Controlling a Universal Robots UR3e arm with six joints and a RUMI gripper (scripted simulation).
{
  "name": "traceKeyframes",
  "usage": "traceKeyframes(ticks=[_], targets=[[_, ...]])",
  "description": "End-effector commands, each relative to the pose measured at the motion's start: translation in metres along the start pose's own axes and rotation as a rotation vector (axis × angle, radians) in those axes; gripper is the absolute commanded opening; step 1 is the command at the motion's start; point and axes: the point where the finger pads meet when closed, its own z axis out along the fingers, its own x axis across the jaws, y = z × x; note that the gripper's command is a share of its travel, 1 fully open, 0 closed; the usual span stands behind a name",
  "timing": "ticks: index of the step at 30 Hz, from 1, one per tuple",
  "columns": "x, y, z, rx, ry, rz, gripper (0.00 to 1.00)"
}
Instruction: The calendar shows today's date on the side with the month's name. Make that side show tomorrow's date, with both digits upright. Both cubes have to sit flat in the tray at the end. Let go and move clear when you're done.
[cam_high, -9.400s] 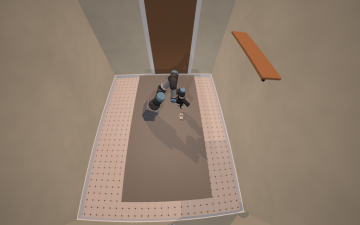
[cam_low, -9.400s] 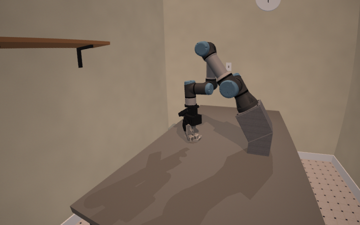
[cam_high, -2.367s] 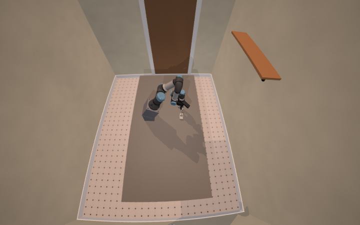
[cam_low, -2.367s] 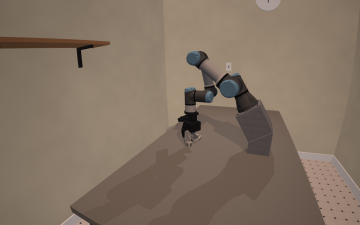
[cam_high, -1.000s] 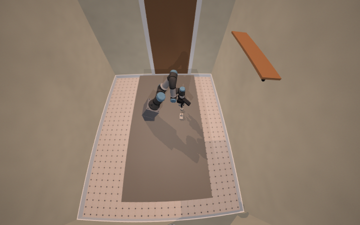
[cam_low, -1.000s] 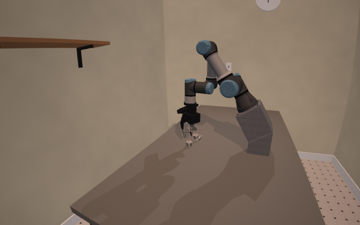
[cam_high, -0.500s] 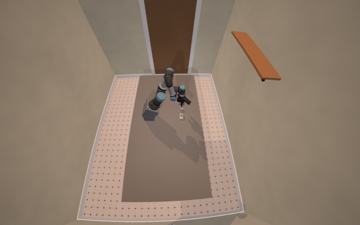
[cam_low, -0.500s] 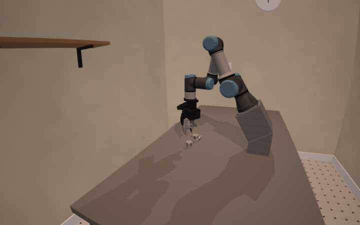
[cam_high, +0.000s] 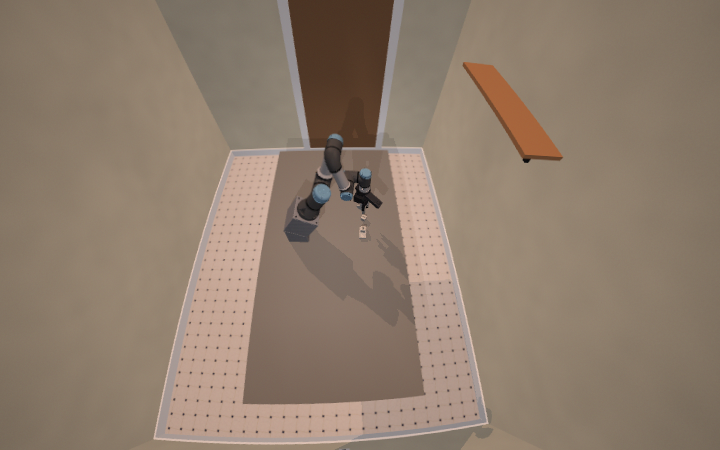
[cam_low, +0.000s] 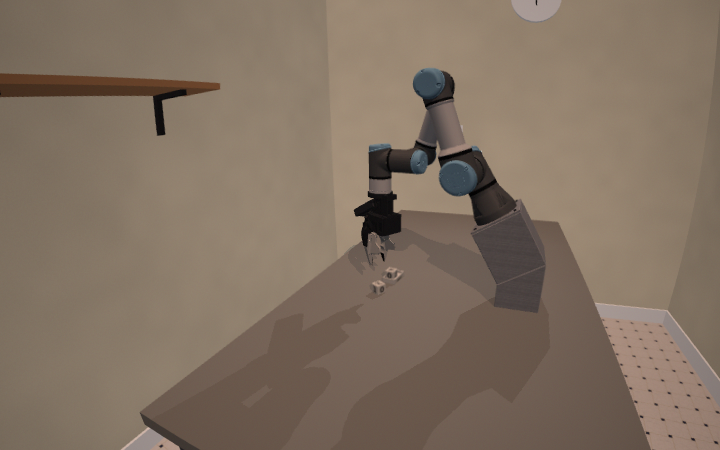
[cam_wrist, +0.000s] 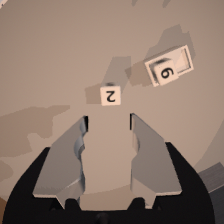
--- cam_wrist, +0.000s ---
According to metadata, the beige number cube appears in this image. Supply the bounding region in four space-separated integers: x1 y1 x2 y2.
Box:
149 58 178 86
100 82 121 106

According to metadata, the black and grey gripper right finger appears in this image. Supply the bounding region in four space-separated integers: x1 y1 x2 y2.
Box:
130 113 215 224

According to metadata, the beige rectangular tray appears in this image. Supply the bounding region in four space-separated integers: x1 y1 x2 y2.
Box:
143 45 194 87

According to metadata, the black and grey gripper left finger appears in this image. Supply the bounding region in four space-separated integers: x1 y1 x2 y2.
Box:
2 115 89 224

